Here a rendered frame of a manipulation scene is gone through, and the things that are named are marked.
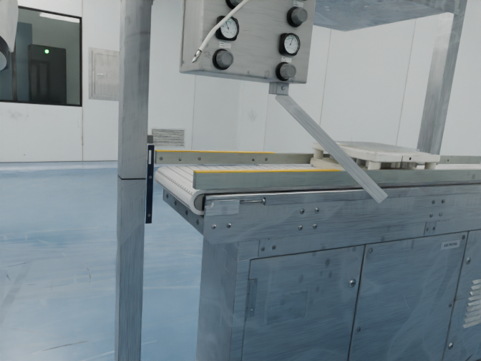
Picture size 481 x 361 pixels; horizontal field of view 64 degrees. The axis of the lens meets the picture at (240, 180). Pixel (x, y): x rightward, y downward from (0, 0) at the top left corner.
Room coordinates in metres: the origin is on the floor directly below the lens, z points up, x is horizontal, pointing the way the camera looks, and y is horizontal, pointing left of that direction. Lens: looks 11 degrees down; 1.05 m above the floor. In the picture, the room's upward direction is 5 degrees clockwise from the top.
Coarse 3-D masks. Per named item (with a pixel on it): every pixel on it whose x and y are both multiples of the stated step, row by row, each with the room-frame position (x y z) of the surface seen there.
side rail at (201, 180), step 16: (208, 176) 0.69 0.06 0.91; (224, 176) 0.71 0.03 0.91; (240, 176) 0.72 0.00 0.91; (256, 176) 0.74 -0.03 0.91; (272, 176) 0.76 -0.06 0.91; (288, 176) 0.77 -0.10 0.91; (304, 176) 0.79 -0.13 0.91; (320, 176) 0.81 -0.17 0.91; (336, 176) 0.83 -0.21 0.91; (384, 176) 0.90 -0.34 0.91; (400, 176) 0.93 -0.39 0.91; (416, 176) 0.96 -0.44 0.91; (432, 176) 0.99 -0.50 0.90; (448, 176) 1.02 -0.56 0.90; (464, 176) 1.05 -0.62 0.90; (480, 176) 1.08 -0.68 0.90
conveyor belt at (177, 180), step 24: (168, 168) 0.90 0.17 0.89; (192, 168) 0.92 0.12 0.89; (216, 168) 0.95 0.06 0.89; (240, 168) 0.98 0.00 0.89; (264, 168) 1.01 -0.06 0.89; (288, 168) 1.04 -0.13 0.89; (312, 168) 1.08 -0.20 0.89; (456, 168) 1.35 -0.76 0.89; (168, 192) 0.84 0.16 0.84; (192, 192) 0.70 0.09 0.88; (216, 192) 0.72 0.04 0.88
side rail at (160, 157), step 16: (160, 160) 0.92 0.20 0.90; (176, 160) 0.94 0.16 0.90; (192, 160) 0.96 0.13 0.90; (208, 160) 0.98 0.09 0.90; (224, 160) 1.00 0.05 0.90; (240, 160) 1.03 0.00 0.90; (256, 160) 1.05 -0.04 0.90; (272, 160) 1.07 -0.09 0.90; (288, 160) 1.10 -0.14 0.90; (304, 160) 1.13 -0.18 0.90; (448, 160) 1.44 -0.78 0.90; (464, 160) 1.49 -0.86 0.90; (480, 160) 1.54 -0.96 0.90
